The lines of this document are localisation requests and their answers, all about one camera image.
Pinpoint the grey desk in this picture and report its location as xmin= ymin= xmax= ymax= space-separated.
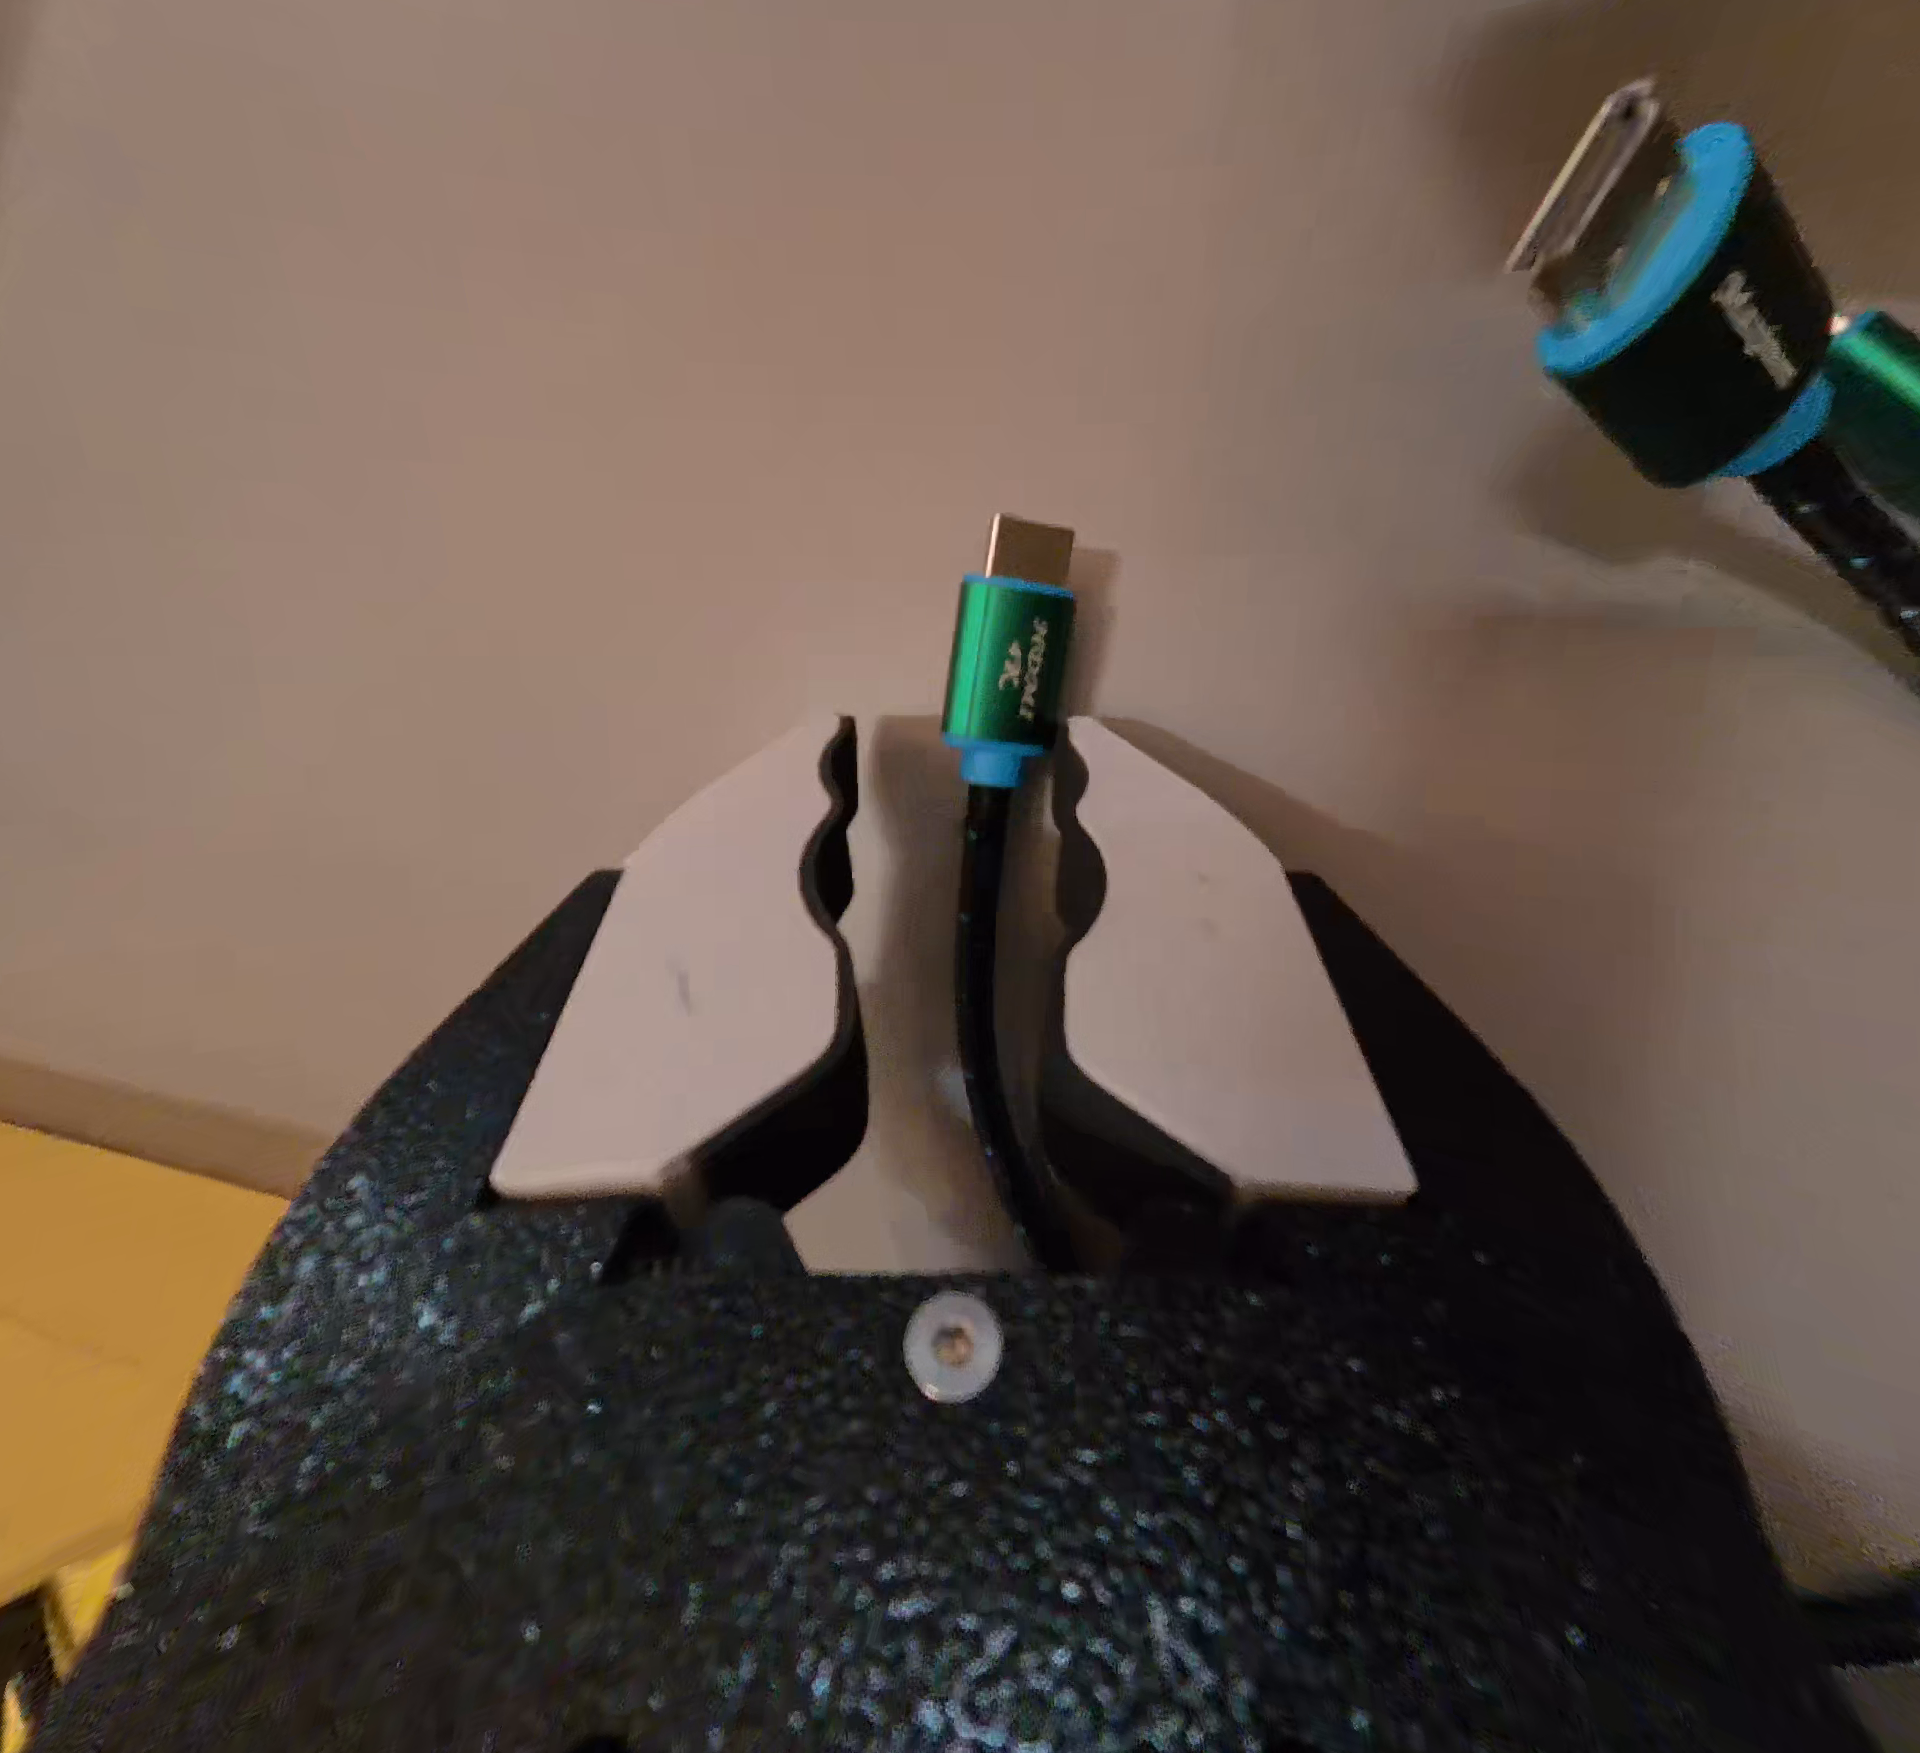
xmin=0 ymin=0 xmax=1920 ymax=1636

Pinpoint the braided cable small green plug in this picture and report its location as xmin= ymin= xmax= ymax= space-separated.
xmin=940 ymin=512 xmax=1118 ymax=1279

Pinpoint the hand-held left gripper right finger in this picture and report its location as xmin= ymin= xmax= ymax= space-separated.
xmin=1046 ymin=715 xmax=1423 ymax=1242

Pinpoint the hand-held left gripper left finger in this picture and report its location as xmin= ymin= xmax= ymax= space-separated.
xmin=490 ymin=712 xmax=874 ymax=1227

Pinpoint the black blue cable connector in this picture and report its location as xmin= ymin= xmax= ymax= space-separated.
xmin=1504 ymin=79 xmax=1920 ymax=698

